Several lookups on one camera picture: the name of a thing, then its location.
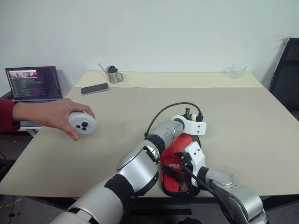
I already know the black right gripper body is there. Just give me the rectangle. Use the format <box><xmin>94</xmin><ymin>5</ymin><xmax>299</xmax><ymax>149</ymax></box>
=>
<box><xmin>179</xmin><ymin>151</ymin><xmax>193</xmax><ymax>183</ymax></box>

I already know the white round controller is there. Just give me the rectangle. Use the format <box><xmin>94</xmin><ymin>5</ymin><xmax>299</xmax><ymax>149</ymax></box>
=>
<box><xmin>68</xmin><ymin>111</ymin><xmax>98</xmax><ymax>136</ymax></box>

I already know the person's bare hand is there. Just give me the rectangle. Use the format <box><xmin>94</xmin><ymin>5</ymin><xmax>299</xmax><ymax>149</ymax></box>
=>
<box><xmin>12</xmin><ymin>98</ymin><xmax>96</xmax><ymax>141</ymax></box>

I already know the clear glass cup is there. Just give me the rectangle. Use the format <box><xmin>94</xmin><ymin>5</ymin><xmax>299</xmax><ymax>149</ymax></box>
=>
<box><xmin>225</xmin><ymin>63</ymin><xmax>247</xmax><ymax>80</ymax></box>

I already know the stainless steel cup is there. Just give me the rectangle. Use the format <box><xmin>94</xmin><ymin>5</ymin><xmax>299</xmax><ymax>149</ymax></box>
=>
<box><xmin>105</xmin><ymin>65</ymin><xmax>125</xmax><ymax>84</ymax></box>

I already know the black smartphone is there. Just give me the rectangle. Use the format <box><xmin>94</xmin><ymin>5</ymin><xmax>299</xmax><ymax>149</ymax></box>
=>
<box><xmin>80</xmin><ymin>83</ymin><xmax>110</xmax><ymax>96</ymax></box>

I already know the black office chair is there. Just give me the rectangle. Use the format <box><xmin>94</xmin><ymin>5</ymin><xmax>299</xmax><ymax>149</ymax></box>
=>
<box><xmin>268</xmin><ymin>37</ymin><xmax>299</xmax><ymax>122</ymax></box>

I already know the open laptop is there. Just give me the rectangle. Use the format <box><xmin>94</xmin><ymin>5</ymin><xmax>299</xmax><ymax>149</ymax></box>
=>
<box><xmin>5</xmin><ymin>66</ymin><xmax>64</xmax><ymax>130</ymax></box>

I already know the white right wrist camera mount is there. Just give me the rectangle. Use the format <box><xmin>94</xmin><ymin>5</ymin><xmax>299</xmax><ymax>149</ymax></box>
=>
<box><xmin>184</xmin><ymin>141</ymin><xmax>206</xmax><ymax>186</ymax></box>

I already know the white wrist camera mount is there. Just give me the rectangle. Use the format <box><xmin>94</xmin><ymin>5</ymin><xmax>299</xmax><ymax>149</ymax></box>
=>
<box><xmin>171</xmin><ymin>114</ymin><xmax>207</xmax><ymax>136</ymax></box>
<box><xmin>184</xmin><ymin>141</ymin><xmax>206</xmax><ymax>186</ymax></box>

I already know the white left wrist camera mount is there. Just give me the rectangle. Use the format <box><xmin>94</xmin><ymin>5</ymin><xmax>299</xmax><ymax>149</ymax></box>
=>
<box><xmin>171</xmin><ymin>114</ymin><xmax>207</xmax><ymax>136</ymax></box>

